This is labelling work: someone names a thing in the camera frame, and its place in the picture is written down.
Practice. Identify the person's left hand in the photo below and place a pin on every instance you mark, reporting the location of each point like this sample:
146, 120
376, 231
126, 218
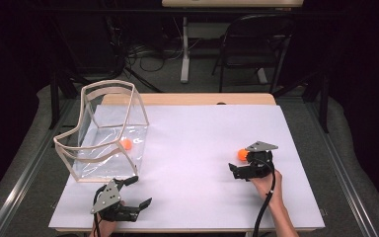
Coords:
102, 229

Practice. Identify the metal floor rail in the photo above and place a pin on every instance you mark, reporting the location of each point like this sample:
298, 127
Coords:
23, 184
342, 177

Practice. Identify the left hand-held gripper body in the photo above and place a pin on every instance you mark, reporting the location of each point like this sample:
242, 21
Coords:
107, 199

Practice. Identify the orange ball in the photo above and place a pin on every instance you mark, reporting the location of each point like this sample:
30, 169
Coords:
126, 144
242, 154

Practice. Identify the clear plastic bag beige trim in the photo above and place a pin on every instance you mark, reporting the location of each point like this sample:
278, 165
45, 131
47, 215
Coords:
105, 161

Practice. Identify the black folding chair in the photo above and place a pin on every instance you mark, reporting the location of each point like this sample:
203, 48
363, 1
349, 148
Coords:
253, 62

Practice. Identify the white-legged desk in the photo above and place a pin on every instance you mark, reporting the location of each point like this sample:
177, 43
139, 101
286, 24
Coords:
230, 3

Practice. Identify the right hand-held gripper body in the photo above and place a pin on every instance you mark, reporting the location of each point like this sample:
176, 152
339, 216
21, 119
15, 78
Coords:
261, 164

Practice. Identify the person's right hand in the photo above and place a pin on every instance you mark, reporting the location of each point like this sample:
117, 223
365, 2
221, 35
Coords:
269, 187

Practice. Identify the black stand post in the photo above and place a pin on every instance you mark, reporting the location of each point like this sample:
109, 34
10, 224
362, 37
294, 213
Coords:
54, 98

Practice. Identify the white table cover sheet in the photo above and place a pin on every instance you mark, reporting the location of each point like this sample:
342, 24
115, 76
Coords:
190, 131

